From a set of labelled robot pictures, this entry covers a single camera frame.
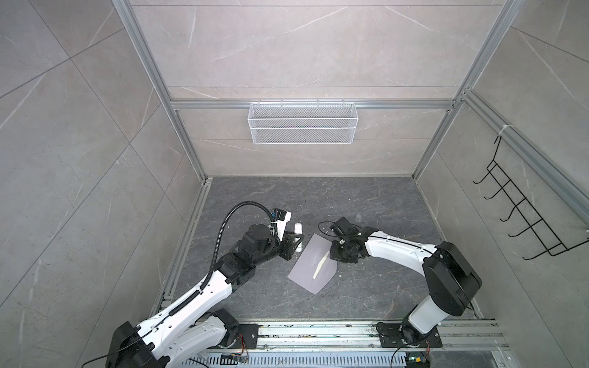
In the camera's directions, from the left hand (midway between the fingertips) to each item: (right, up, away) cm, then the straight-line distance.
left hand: (301, 231), depth 73 cm
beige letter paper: (+8, -15, +15) cm, 23 cm away
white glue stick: (-1, 0, -1) cm, 2 cm away
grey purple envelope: (+2, -17, +15) cm, 23 cm away
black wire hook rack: (+66, +4, -8) cm, 67 cm away
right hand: (+13, -12, +17) cm, 25 cm away
